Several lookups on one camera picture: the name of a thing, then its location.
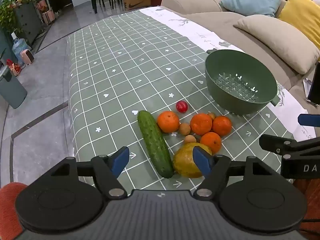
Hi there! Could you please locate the green grid tablecloth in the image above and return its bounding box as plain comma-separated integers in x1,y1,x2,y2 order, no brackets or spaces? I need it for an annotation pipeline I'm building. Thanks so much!
65,9,304,191

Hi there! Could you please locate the green cabinet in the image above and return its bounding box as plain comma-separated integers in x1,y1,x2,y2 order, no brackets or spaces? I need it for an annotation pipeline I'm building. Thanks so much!
14,1,43,45

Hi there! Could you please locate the orange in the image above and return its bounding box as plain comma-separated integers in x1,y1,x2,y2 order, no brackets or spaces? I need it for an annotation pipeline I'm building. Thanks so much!
200,132,222,155
212,116,233,137
190,113,213,136
157,111,180,133

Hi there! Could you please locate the grey cabinet with plants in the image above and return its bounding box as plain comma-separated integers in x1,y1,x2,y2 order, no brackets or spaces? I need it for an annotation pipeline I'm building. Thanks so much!
0,0,33,34

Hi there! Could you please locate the green cucumber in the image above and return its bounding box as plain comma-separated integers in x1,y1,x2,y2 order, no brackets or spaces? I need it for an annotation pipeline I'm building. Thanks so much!
137,110,175,179

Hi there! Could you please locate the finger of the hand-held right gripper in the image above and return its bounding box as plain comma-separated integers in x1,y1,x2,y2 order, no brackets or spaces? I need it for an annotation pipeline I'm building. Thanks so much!
259,134,320,155
298,114,320,127

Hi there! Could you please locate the grey trash bin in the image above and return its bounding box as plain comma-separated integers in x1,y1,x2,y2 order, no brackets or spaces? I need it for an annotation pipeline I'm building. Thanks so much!
0,65,27,109

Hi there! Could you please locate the pink heater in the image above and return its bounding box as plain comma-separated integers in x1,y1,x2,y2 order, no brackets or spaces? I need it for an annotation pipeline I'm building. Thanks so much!
20,49,35,65

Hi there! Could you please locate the green colander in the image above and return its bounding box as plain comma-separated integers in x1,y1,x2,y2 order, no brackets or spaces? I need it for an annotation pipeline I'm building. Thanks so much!
204,49,282,116

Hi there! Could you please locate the beige sofa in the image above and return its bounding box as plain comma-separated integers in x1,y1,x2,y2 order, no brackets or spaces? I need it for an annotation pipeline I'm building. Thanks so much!
161,0,320,113

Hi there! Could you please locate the black phone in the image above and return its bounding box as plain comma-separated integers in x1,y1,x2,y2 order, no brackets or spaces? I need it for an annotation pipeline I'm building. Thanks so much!
307,61,320,105

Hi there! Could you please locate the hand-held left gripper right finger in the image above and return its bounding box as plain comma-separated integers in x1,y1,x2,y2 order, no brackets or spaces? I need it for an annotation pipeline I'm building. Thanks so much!
192,146,272,198

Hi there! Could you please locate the yellow mango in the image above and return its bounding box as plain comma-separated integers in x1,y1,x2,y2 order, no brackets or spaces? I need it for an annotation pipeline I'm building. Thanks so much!
173,142,213,179

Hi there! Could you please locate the person's red clothing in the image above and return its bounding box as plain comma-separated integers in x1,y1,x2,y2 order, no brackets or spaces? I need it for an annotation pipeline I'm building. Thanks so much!
0,182,28,240

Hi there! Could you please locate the beige pillow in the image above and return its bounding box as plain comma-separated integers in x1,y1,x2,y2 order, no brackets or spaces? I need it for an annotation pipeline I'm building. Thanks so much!
233,14,320,75

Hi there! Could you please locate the blue water bottle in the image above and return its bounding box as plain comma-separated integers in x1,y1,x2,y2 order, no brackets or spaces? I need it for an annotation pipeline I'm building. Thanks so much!
11,32,32,64

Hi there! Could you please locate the yellow pillow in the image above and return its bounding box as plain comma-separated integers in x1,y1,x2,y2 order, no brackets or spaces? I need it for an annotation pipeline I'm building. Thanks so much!
278,0,320,49

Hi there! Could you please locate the small red tomato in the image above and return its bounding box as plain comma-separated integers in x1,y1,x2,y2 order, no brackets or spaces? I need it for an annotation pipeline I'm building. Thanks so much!
176,100,188,113

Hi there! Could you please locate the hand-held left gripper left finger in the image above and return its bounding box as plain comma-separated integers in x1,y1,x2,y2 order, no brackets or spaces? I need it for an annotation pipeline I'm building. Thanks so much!
49,146,130,198

